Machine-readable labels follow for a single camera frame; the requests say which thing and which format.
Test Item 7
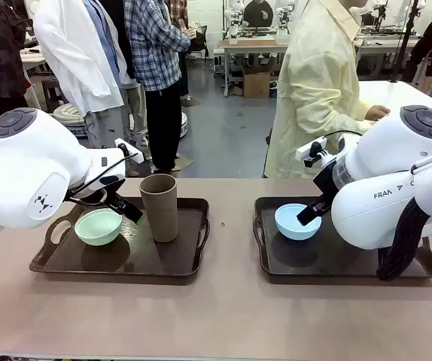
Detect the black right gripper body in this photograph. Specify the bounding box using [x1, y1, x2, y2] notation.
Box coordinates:
[312, 165, 338, 208]

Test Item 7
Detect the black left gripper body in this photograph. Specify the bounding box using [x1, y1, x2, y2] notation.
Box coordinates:
[84, 175, 127, 212]

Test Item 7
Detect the light blue bowl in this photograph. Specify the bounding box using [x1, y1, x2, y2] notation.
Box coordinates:
[274, 204, 322, 241]

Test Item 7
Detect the tall brown cup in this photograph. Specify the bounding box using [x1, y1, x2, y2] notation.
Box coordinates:
[138, 173, 180, 244]

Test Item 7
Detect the light green bowl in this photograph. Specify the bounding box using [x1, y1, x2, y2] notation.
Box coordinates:
[74, 209, 123, 247]

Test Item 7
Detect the yellow-sleeved right forearm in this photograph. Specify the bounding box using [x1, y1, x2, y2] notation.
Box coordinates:
[339, 98, 373, 133]

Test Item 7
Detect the dark brown serving tray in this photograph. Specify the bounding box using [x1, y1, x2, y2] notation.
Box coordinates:
[252, 195, 432, 286]
[29, 196, 211, 279]

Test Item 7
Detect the person's right hand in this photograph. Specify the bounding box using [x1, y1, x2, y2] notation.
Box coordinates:
[364, 105, 391, 122]

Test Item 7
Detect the flat cardboard sheet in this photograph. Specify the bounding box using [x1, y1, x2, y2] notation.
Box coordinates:
[170, 153, 195, 172]

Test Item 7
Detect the white ribbed cushion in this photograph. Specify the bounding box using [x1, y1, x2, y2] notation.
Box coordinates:
[52, 103, 86, 127]

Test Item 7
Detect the person in yellow coat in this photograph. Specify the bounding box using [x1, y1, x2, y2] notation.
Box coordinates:
[263, 0, 375, 180]

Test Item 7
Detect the white round floor base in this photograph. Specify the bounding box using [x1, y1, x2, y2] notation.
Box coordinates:
[179, 111, 191, 137]

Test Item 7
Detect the grey stool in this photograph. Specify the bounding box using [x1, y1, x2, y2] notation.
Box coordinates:
[41, 77, 68, 112]

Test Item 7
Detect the cardboard box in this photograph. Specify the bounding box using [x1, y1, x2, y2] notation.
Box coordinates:
[242, 70, 272, 99]

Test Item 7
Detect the person in blue plaid shirt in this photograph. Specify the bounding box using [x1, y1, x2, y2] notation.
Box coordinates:
[123, 0, 193, 174]

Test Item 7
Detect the grey background workbench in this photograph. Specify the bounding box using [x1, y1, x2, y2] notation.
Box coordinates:
[354, 35, 427, 78]

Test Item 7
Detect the workbench with brown top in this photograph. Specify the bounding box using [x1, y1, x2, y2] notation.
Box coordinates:
[218, 37, 291, 99]

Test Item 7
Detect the black tripod pole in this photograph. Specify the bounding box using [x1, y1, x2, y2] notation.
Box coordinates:
[388, 0, 426, 83]

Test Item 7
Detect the seated person in black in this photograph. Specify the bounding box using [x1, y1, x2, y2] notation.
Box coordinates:
[242, 0, 274, 28]

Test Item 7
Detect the person in brown checked shirt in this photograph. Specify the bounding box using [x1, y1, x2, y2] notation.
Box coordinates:
[165, 0, 193, 102]

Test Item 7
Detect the black left camera cable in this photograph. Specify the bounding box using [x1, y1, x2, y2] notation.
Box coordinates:
[71, 144, 141, 200]

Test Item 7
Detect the black camera cable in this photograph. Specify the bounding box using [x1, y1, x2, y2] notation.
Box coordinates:
[321, 129, 364, 151]
[71, 144, 141, 200]

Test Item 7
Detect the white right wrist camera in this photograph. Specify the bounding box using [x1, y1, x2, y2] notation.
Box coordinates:
[296, 137, 328, 168]

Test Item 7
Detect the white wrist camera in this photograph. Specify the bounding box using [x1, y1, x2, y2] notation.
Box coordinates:
[114, 138, 145, 165]
[296, 137, 328, 168]

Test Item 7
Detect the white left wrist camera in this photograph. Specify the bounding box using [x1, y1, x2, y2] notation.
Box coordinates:
[114, 138, 145, 165]

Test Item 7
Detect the black right camera cable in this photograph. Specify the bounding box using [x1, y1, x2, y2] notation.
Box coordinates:
[321, 129, 364, 151]

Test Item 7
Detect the black right arm cable sleeve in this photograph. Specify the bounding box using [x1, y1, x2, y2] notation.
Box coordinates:
[376, 152, 432, 282]

